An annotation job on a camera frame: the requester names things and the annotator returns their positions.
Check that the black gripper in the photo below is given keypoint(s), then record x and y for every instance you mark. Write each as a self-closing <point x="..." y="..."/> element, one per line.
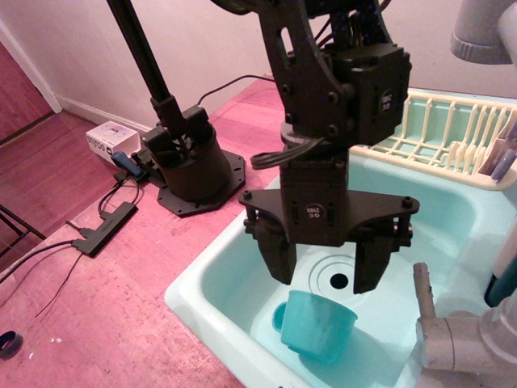
<point x="314" y="205"/>

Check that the teal plastic cup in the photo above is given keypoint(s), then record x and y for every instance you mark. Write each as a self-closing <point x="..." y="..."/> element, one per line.
<point x="314" y="326"/>

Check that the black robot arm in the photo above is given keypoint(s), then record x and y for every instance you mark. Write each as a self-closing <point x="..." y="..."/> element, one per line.
<point x="343" y="82"/>

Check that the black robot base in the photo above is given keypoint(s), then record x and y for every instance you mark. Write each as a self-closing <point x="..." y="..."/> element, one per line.
<point x="193" y="173"/>

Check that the mint green toy sink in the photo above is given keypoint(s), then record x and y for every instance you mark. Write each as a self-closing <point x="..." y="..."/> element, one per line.
<point x="418" y="196"/>

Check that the grey toy faucet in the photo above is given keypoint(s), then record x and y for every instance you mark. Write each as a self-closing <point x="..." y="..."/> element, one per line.
<point x="464" y="349"/>

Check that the cream dish drying rack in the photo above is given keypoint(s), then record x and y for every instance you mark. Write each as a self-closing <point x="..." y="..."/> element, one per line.
<point x="451" y="136"/>

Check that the teal white bottle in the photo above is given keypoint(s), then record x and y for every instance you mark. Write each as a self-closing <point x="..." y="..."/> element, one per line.
<point x="503" y="280"/>

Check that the purple utensil in rack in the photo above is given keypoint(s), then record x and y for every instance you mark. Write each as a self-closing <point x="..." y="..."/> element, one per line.
<point x="505" y="155"/>

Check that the black usb hub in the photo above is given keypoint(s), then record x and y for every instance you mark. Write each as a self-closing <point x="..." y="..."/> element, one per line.
<point x="95" y="240"/>

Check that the blue clamp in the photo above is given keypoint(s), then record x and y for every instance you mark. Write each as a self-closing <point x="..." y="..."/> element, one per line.
<point x="121" y="160"/>

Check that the white cardboard box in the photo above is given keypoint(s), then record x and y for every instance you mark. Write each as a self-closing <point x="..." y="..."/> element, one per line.
<point x="110" y="137"/>

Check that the black tape roll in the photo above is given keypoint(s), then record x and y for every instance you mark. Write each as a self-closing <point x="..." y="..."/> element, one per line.
<point x="11" y="343"/>

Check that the black metal chair frame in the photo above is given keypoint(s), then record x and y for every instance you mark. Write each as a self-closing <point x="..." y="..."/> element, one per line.
<point x="19" y="226"/>

